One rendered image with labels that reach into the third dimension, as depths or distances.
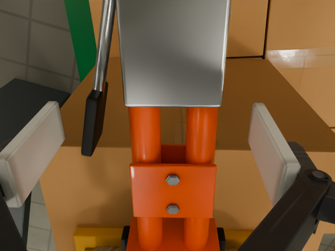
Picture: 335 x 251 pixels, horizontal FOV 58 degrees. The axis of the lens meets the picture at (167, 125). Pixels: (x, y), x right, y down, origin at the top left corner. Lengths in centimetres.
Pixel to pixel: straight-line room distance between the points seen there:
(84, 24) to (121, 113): 90
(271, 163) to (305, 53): 64
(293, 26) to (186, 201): 60
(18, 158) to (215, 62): 12
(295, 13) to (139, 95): 61
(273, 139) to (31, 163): 13
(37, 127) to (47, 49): 123
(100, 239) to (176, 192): 26
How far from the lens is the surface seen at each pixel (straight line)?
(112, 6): 19
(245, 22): 74
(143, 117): 20
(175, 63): 18
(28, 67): 148
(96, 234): 47
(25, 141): 18
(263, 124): 18
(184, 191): 23
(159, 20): 17
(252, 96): 54
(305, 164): 17
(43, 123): 19
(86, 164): 41
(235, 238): 46
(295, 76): 81
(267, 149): 17
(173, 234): 29
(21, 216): 82
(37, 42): 142
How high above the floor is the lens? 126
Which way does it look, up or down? 61 degrees down
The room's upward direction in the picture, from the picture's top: 176 degrees counter-clockwise
